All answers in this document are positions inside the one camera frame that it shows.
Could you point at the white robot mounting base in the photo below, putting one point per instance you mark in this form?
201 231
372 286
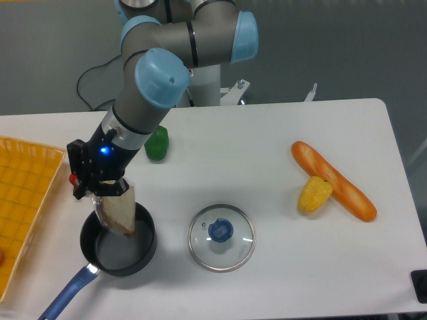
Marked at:
212 94

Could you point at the orange baguette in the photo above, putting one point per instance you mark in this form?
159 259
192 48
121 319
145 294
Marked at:
344 192

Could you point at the glass lid blue knob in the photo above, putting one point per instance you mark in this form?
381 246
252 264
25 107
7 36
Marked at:
221 238

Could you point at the green bell pepper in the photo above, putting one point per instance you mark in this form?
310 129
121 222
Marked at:
157 145

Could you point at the black device at table corner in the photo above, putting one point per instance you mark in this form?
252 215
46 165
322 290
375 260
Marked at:
419 280

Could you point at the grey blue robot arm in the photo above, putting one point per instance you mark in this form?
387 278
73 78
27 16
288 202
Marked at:
160 44

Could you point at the toast slice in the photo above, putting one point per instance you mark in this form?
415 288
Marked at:
117 212

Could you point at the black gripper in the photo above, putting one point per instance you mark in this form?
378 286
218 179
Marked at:
99 162

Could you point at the yellow bell pepper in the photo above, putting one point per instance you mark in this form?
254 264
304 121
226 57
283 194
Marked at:
314 194

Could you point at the white table bracket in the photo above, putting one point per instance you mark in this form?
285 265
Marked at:
311 94

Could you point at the red bell pepper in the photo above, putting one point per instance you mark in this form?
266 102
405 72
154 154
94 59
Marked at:
73 179

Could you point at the black pot blue handle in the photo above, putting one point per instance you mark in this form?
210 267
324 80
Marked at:
106 251

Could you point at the yellow woven basket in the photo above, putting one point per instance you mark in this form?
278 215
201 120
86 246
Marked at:
28 170

